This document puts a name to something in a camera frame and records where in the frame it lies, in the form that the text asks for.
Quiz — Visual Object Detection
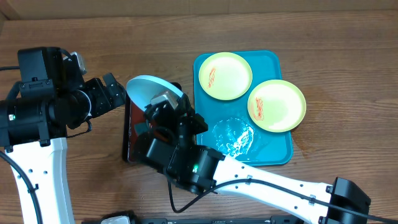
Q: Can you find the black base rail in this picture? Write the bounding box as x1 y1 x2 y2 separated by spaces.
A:
81 210 307 224

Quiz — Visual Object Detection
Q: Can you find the light blue plate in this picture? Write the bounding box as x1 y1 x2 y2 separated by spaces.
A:
126 75 183 112

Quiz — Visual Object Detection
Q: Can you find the wet sponge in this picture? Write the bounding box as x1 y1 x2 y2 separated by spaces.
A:
134 123 150 136

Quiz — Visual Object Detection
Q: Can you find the yellow plate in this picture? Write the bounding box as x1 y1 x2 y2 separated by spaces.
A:
198 52 253 101
248 80 307 133

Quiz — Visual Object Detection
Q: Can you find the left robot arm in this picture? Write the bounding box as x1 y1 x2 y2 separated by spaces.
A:
1 47 126 223

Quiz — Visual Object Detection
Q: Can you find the yellow plate top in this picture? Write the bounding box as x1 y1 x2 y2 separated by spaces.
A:
198 52 253 101

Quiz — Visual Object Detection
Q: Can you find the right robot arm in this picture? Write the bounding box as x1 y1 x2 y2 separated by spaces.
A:
131 90 371 223

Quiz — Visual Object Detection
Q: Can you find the black tray with red water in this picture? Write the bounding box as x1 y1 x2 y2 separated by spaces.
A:
121 82 183 164

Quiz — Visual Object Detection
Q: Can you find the teal plastic tray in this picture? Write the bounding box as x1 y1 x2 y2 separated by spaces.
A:
193 50 294 166

